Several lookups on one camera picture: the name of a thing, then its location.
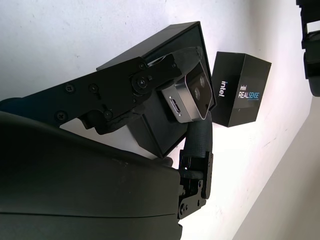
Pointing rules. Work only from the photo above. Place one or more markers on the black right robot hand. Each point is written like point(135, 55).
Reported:
point(75, 187)

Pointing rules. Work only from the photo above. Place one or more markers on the black camera box base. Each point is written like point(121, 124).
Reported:
point(162, 135)

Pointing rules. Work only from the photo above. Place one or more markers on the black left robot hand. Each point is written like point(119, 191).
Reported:
point(312, 37)

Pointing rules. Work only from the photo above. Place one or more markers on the black Intel RealSense box lid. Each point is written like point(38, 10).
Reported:
point(240, 75)

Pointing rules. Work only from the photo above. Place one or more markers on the small silver depth camera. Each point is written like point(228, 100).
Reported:
point(197, 92)

